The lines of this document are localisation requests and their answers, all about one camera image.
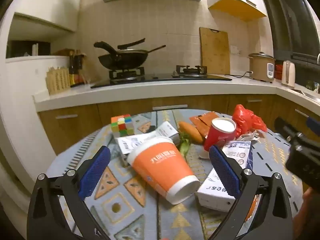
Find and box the wooden cutting board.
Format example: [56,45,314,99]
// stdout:
[199,27,230,75]

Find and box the person's right forearm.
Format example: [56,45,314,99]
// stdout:
[303,187,320,230]

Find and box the white electric kettle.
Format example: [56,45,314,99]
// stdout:
[281,60,296,88]

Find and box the steel sink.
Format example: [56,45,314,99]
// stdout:
[292,87,320,100]

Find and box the knife block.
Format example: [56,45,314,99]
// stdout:
[69,50,88,85]

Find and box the beige rice cooker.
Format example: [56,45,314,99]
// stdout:
[248,52,276,83]

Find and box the orange paper cup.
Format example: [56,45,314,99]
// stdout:
[127,137,201,205]

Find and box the orange snack packet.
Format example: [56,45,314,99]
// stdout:
[189,112,218,137]

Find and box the black pot lid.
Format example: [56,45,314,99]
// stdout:
[117,38,150,55]

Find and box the patterned blue tablecloth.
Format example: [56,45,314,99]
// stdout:
[46,109,304,240]

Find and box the yellow white wall cabinet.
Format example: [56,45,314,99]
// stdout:
[206,0,268,22]

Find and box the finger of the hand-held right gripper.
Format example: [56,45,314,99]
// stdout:
[274,117,300,140]
[306,116,320,137]

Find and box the black gas stove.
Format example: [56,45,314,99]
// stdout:
[90,65,232,89]

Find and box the dark window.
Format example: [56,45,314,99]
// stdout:
[260,0,320,85]

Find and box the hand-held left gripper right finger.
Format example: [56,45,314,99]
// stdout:
[209,145,294,240]

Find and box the colourful puzzle cube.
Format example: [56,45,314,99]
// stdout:
[111,114,135,138]

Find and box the red paper cup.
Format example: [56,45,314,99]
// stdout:
[203,117,237,153]

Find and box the black power cable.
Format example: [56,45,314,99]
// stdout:
[225,71,253,78]

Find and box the crumpled white paper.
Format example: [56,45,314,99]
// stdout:
[236,130,265,143]

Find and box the blue white flat carton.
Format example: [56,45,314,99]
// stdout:
[117,133,160,155]

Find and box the large white carton box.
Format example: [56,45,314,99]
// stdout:
[196,140,253,213]

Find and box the small white carton box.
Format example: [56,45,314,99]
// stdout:
[150,121,180,143]

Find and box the black wok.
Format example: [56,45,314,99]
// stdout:
[94,41,167,71]

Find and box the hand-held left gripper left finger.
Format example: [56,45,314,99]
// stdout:
[26,145,112,240]

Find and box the red plastic bag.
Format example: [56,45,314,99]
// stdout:
[232,104,267,138]

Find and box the carrot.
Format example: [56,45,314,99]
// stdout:
[178,121,204,144]

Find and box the wooden base cabinet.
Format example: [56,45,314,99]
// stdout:
[37,94,320,155]

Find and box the green vegetable stalk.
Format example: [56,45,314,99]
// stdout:
[178,132,192,155]

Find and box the woven chopstick basket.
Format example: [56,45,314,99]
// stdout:
[46,66,71,95]

